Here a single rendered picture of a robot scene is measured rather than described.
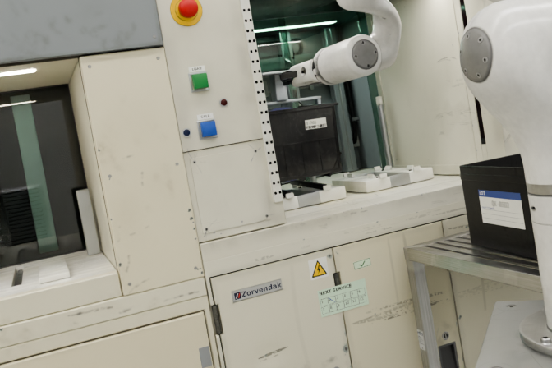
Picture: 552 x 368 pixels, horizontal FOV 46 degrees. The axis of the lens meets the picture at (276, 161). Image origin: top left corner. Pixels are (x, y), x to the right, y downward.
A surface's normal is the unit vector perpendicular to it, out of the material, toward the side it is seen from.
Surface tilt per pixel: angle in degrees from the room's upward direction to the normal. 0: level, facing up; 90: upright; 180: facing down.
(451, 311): 90
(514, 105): 128
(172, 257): 90
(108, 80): 90
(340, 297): 90
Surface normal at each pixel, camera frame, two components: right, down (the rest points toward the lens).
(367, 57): 0.40, -0.03
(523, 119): -0.59, 0.72
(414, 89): -0.92, 0.18
